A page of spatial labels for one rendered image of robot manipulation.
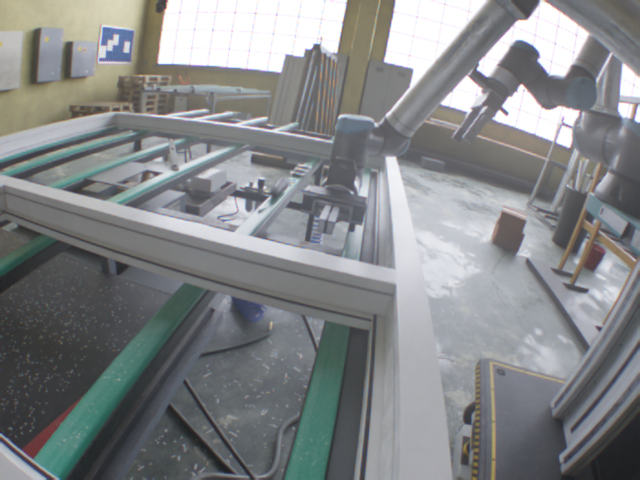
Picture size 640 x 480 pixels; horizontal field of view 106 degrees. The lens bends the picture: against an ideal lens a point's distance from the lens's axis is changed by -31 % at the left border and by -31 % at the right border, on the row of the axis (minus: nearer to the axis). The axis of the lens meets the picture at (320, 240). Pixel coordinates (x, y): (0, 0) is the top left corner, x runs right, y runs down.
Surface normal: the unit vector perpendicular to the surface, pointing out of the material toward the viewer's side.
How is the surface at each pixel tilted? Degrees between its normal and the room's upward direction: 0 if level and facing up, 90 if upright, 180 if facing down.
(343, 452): 0
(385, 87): 90
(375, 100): 90
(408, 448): 0
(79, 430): 0
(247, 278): 90
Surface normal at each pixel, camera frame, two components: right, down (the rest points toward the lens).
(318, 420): 0.17, -0.89
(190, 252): -0.16, 0.40
